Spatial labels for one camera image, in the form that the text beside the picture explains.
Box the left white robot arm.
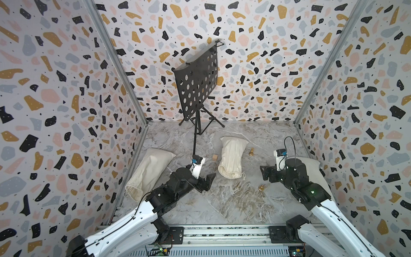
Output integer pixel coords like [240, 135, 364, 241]
[66, 168, 216, 257]

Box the left green circuit board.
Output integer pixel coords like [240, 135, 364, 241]
[145, 243, 172, 257]

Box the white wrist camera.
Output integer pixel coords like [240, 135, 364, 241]
[274, 148, 287, 171]
[190, 155, 205, 179]

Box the right green circuit board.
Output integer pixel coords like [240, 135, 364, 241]
[289, 246, 306, 257]

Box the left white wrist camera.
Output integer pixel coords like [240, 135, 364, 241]
[190, 155, 205, 179]

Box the green circuit board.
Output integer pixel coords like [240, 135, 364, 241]
[145, 243, 172, 257]
[289, 246, 306, 257]

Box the black perforated music stand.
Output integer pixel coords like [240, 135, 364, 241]
[173, 39, 225, 155]

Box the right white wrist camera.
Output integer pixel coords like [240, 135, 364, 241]
[274, 148, 287, 171]

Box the cream cloth bag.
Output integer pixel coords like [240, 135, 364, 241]
[125, 148, 176, 202]
[218, 137, 248, 179]
[297, 156, 335, 201]

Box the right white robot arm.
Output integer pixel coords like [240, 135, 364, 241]
[260, 157, 383, 257]

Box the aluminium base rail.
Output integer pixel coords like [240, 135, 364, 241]
[89, 223, 354, 257]

